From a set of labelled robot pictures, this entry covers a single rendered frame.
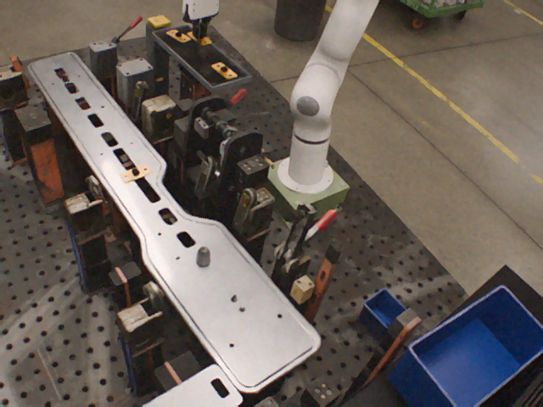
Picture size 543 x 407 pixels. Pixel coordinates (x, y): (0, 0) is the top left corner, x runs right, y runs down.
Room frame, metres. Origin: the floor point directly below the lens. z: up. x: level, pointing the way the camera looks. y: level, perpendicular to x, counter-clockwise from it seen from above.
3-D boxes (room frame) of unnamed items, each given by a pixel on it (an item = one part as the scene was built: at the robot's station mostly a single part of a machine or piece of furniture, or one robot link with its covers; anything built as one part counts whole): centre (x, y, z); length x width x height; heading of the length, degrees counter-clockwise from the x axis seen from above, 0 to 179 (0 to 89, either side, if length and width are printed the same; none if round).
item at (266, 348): (0.93, 0.40, 1.00); 1.38 x 0.22 x 0.02; 47
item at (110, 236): (0.97, 0.44, 0.84); 0.17 x 0.06 x 0.29; 137
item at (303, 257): (0.72, -0.08, 0.88); 0.07 x 0.06 x 0.35; 137
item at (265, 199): (0.86, 0.03, 0.88); 0.11 x 0.09 x 0.37; 137
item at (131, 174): (0.92, 0.38, 1.01); 0.08 x 0.04 x 0.01; 137
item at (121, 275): (0.61, 0.30, 0.84); 0.11 x 0.08 x 0.29; 137
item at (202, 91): (1.32, 0.31, 0.92); 0.10 x 0.08 x 0.45; 47
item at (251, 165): (0.92, 0.06, 0.91); 0.07 x 0.05 x 0.42; 137
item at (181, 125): (1.09, 0.26, 0.89); 0.13 x 0.11 x 0.38; 137
